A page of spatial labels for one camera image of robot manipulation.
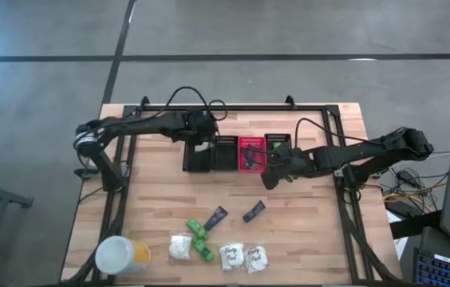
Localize black strap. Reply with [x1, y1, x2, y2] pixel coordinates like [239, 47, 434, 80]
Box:
[389, 210, 444, 240]

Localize black power adapter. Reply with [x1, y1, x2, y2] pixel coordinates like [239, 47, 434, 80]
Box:
[395, 169, 420, 189]

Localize yellow floor cable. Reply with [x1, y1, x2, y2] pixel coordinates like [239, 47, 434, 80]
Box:
[382, 182, 448, 205]

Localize black plastic basket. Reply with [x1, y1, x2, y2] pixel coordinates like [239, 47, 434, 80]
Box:
[212, 135, 240, 171]
[182, 137, 213, 173]
[263, 133, 292, 160]

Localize dark blue toiletry tube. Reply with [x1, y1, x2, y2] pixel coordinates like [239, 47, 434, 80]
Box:
[203, 206, 229, 231]
[242, 199, 266, 223]

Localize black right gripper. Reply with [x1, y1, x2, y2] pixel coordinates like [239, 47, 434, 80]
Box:
[261, 147, 318, 191]

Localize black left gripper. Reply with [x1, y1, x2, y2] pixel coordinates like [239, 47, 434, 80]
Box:
[183, 110, 220, 152]

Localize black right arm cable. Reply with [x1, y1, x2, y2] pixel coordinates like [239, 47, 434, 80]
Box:
[240, 117, 373, 168]

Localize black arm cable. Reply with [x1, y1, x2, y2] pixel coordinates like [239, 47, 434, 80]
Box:
[127, 85, 229, 123]
[240, 117, 373, 168]

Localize laptop with lit keyboard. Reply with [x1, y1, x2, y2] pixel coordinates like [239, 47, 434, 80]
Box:
[412, 226, 450, 287]

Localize blue item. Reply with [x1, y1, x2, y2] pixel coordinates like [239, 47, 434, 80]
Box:
[243, 151, 265, 171]

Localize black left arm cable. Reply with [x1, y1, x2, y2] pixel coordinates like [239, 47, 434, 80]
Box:
[127, 85, 229, 123]

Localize white paper sheet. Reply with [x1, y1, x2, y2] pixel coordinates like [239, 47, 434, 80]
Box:
[386, 210, 409, 260]

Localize red plastic basket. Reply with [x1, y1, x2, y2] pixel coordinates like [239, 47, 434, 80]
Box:
[237, 136, 268, 174]

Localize plain cotton ball bag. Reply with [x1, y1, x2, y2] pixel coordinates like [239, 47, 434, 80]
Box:
[168, 234, 192, 261]

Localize black metal table frame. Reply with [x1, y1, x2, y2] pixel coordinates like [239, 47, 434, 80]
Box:
[63, 94, 404, 285]

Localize yellow canister with white lid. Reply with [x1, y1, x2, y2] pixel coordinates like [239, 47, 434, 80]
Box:
[94, 234, 152, 277]

